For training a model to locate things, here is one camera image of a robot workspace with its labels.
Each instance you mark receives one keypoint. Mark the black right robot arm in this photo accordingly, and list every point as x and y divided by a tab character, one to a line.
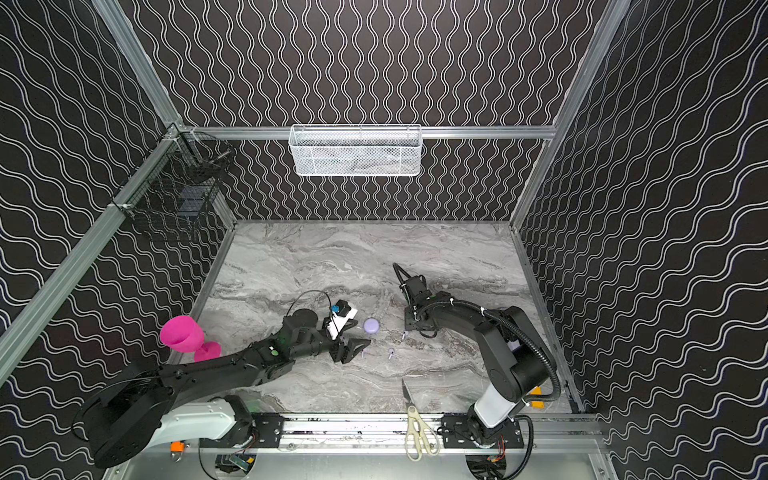
519	365

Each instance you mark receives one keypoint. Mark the aluminium corner frame post right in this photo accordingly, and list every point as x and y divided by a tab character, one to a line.
612	18

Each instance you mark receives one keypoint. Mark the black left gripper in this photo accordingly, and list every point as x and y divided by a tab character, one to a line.
336	348

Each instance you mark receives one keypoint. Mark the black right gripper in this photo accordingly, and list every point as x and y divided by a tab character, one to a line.
414	320

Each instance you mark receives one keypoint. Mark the beige handled scissors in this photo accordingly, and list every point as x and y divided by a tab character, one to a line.
420	439

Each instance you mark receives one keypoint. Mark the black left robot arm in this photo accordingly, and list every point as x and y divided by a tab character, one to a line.
120	419

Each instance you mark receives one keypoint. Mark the pink plastic goblet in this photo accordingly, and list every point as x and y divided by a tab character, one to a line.
184	335

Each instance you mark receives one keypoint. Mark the aluminium corner frame post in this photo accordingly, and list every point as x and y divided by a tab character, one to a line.
128	43
612	18

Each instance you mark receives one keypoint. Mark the aluminium corner frame post left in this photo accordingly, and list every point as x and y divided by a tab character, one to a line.
128	43

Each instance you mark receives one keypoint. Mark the purple earbud charging case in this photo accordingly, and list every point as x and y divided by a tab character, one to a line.
371	326

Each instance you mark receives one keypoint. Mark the white wire basket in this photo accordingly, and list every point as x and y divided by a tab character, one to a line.
355	156

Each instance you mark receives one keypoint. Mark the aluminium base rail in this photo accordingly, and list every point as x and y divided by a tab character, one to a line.
308	433

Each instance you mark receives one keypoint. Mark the aluminium left side bar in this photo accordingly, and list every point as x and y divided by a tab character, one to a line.
19	337

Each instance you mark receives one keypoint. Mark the black wire basket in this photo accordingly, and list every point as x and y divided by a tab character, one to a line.
176	202

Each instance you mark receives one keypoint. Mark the aluminium back horizontal bar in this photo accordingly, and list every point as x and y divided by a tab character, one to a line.
339	131

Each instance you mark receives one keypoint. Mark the yellow object at table edge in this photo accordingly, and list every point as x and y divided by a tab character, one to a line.
533	399

